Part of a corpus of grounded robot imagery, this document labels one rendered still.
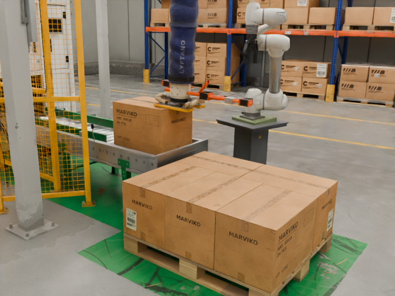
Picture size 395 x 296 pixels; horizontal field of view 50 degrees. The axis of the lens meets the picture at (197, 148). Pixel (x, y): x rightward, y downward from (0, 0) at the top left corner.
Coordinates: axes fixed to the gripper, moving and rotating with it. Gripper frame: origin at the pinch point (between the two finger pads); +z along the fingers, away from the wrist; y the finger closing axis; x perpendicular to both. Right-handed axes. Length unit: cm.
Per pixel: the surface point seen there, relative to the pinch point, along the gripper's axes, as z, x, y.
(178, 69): 8, -59, 10
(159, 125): 54, -70, 21
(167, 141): 69, -67, 15
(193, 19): -30, -51, 3
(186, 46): -9, -54, 7
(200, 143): 76, -59, -20
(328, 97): 123, -177, -690
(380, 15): -60, -91, -713
